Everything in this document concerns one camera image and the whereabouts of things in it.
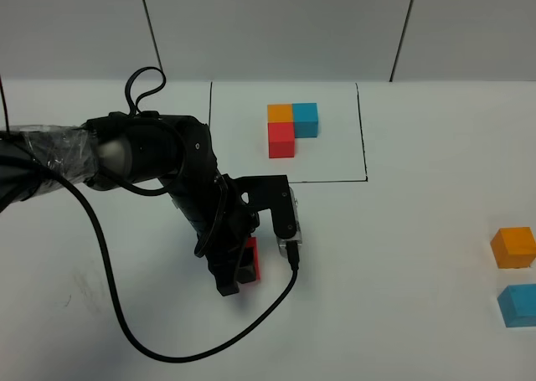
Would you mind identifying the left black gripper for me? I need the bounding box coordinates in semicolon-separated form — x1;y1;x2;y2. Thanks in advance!
194;174;260;296

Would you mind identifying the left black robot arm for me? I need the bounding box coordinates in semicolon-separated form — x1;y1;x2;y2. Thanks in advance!
1;111;259;296

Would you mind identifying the template red cube block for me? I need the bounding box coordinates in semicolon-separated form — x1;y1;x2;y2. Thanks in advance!
268;122;296;159

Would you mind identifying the template orange cube block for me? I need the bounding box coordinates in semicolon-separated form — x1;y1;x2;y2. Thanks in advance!
267;104;294;123

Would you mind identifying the template blue cube block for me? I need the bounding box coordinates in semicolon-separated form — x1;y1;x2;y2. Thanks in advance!
292;103;319;138

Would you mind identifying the loose blue cube block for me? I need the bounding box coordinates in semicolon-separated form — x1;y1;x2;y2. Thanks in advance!
497;284;536;327

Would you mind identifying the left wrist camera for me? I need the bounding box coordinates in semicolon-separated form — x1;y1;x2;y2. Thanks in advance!
235;175;302;267

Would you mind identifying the left camera black cable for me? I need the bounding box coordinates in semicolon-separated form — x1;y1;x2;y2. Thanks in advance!
0;66;301;363

